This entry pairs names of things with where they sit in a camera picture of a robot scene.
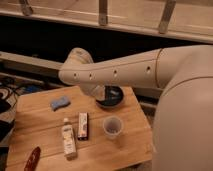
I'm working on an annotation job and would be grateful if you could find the metal bracket left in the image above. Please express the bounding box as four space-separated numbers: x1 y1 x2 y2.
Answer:
19 0 33 16

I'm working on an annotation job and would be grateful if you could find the metal bracket right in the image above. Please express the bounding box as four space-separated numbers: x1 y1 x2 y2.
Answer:
158 0 176 34

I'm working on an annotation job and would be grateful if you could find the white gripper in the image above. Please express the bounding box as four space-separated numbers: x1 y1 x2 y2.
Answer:
80 85 105 101

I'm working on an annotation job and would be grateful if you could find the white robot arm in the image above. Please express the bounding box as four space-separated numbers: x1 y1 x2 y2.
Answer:
59 45 213 171

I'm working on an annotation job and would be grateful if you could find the blue sponge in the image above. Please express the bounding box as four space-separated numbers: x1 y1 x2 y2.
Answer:
50 96 71 111

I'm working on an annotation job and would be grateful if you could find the cables clutter at left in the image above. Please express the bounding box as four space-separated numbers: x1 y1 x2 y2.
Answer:
0 75 43 134

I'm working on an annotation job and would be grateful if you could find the metal bracket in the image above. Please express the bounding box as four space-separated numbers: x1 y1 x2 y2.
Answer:
99 0 108 26
158 0 176 34
19 0 33 16

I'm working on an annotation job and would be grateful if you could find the clear plastic cup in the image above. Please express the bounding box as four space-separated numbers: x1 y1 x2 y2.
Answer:
103 116 123 140

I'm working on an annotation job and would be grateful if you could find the black round bowl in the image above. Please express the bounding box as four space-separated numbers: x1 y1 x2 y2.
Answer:
96 86 124 108

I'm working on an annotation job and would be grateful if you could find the wooden table board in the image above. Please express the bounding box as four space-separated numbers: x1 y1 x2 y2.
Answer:
6 86 152 171

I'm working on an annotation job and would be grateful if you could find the metal bracket middle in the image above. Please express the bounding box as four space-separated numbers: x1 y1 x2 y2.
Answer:
99 0 108 26

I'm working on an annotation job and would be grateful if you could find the red oblong object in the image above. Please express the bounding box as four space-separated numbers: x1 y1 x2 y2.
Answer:
24 147 41 171

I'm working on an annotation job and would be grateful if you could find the white small bottle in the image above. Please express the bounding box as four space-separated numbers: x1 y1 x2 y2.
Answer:
62 118 77 158

